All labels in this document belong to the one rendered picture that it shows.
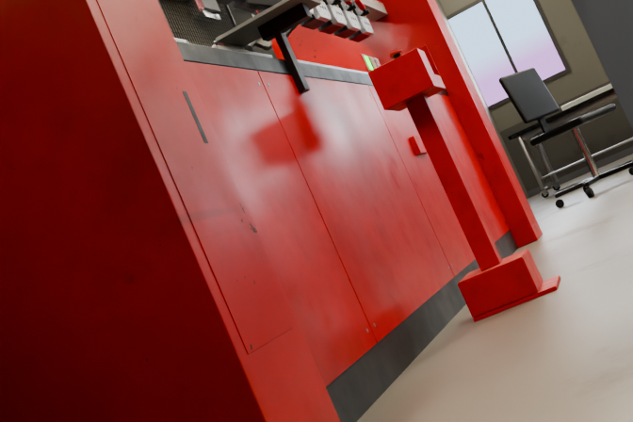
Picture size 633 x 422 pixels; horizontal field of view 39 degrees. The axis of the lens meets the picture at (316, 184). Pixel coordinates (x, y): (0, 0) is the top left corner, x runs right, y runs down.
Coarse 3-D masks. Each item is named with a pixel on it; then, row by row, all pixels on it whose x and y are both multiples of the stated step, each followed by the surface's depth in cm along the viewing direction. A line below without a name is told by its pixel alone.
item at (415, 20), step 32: (384, 0) 454; (416, 0) 449; (320, 32) 467; (384, 32) 455; (416, 32) 450; (448, 32) 465; (352, 64) 462; (448, 64) 445; (480, 128) 442; (480, 160) 443; (512, 192) 439; (512, 224) 440
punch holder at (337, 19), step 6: (324, 0) 355; (330, 0) 360; (330, 6) 355; (336, 6) 366; (330, 12) 355; (336, 12) 361; (342, 12) 368; (336, 18) 356; (342, 18) 364; (324, 24) 356; (330, 24) 355; (336, 24) 359; (342, 24) 363; (318, 30) 357; (324, 30) 360; (330, 30) 364; (336, 30) 369
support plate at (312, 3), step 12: (288, 0) 234; (300, 0) 238; (312, 0) 243; (264, 12) 236; (276, 12) 239; (240, 24) 239; (252, 24) 241; (228, 36) 242; (240, 36) 247; (252, 36) 252
